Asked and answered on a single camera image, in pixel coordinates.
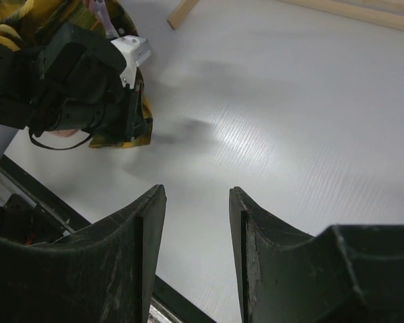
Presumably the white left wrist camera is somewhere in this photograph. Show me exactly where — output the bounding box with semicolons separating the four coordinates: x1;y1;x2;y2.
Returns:
111;35;152;89

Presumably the aluminium frame base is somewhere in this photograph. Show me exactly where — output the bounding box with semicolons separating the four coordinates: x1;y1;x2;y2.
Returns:
0;157;209;322

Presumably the wooden clothes rack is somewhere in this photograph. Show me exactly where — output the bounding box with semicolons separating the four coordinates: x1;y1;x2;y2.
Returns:
164;1;404;33

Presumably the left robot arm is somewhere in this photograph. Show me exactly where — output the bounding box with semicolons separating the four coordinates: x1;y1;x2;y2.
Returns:
0;24;153;148

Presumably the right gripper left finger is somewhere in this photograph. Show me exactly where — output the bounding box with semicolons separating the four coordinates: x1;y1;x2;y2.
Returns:
0;185;166;322

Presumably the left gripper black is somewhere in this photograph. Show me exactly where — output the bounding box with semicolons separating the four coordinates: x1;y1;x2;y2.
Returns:
82;82;152;143

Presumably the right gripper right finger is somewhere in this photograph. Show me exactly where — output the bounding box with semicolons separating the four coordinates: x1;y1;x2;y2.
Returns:
229;187;404;322

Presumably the yellow plaid shirt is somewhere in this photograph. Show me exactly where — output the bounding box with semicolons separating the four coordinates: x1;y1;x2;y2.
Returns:
0;0;155;149

